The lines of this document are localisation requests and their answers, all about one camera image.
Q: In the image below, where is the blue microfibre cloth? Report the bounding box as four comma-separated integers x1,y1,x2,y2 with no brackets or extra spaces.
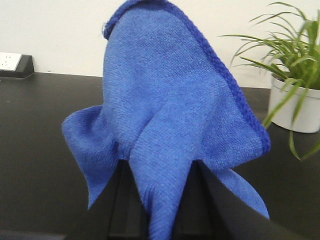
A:
62,0,271,240

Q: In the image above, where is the green spider plant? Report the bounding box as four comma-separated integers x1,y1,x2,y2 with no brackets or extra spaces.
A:
228,1,320,161

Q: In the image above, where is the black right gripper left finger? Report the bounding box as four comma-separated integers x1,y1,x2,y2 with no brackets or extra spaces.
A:
65,160,149,240

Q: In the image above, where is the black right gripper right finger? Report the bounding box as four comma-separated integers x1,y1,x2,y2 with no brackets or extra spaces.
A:
173,160,318,240

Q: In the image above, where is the black white power socket box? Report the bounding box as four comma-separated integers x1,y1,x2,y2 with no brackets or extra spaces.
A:
0,52,35,79

